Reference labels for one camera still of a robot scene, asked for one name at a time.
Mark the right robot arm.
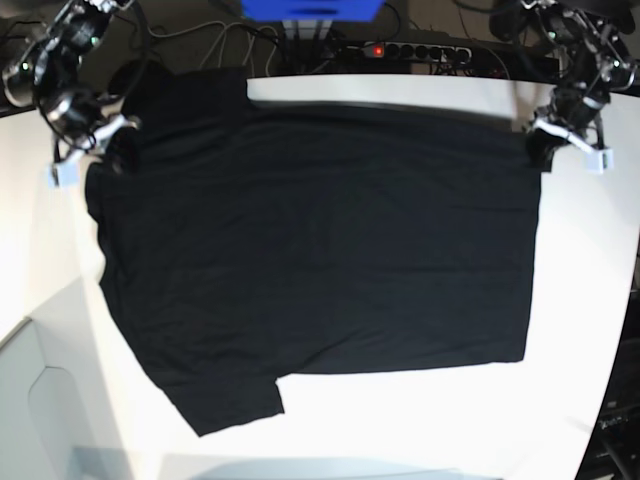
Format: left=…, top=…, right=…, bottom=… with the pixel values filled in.
left=2, top=1, right=151, bottom=186

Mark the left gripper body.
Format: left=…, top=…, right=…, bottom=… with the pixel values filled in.
left=531, top=115, right=607, bottom=154

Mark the blue plastic box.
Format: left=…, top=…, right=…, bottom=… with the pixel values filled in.
left=241, top=0, right=384, bottom=22

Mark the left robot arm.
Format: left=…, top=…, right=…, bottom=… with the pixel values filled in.
left=490, top=1, right=639, bottom=172

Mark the black T-shirt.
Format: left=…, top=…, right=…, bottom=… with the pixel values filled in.
left=85, top=66, right=541, bottom=436

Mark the black power strip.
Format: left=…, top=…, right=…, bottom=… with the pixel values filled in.
left=349, top=42, right=473, bottom=66

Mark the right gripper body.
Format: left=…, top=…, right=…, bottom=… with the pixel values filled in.
left=52, top=113, right=142, bottom=168

